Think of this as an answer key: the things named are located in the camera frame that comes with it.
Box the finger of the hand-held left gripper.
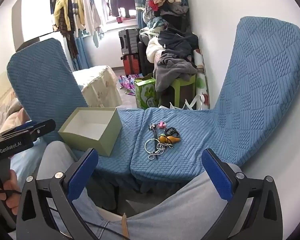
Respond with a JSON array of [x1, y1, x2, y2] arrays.
[[0, 121, 38, 137], [30, 119, 56, 140]]

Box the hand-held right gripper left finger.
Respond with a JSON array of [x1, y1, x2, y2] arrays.
[[15, 148, 99, 240]]

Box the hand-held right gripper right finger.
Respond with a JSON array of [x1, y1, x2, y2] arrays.
[[201, 148, 283, 240]]

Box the pale green box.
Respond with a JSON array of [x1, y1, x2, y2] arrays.
[[58, 107, 122, 157]]

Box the orange gourd pendant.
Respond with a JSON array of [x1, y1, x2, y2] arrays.
[[159, 135, 181, 145]]

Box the person's left hand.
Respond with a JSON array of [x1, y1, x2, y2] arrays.
[[0, 170, 22, 217]]

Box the pink bedding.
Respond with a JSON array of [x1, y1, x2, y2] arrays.
[[0, 75, 32, 138]]

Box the blue covered chair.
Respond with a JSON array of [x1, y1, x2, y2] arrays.
[[6, 38, 144, 183]]

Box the person's light trousers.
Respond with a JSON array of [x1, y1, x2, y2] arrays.
[[10, 140, 257, 240]]

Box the dark hair claw clip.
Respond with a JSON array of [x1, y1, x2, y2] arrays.
[[164, 127, 180, 137]]

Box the cream lace covered table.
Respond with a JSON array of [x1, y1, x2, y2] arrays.
[[72, 65, 123, 108]]

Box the silver bangle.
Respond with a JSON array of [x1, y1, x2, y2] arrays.
[[144, 139, 163, 155]]

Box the black hair stick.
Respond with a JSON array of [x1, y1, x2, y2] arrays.
[[152, 127, 158, 161]]

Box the white tote bag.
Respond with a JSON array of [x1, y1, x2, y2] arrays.
[[159, 93, 208, 111]]

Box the blue curtain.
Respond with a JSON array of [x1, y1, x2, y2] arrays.
[[136, 0, 147, 32], [74, 30, 89, 71]]

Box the green plastic stool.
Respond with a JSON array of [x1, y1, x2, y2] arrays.
[[169, 76, 197, 107]]

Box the brown patterned scarf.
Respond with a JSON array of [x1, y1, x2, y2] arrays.
[[59, 5, 79, 61]]

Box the colourful foil bags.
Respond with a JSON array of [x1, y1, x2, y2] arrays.
[[118, 74, 143, 96]]

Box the floral board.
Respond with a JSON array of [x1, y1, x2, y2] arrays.
[[193, 47, 211, 110]]

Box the blue quilted blanket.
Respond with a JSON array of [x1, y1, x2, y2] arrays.
[[130, 16, 300, 188]]

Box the green carton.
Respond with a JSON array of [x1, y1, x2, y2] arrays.
[[134, 73, 159, 110]]

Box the red suitcase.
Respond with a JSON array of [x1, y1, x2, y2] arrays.
[[122, 54, 141, 77]]

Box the white cabinet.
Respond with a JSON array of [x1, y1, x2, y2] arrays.
[[11, 0, 65, 46]]

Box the yellow jacket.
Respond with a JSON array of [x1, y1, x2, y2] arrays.
[[53, 0, 74, 34]]

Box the grey suitcase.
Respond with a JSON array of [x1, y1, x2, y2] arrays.
[[118, 27, 141, 55]]

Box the black suitcase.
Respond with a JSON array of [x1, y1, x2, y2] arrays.
[[137, 41, 154, 76]]

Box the white hanging shirts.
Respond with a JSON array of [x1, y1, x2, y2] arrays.
[[72, 0, 109, 48]]

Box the pile of clothes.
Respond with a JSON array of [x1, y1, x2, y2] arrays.
[[139, 4, 200, 93]]

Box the silver bead chain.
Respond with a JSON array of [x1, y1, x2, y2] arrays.
[[148, 142, 175, 161]]

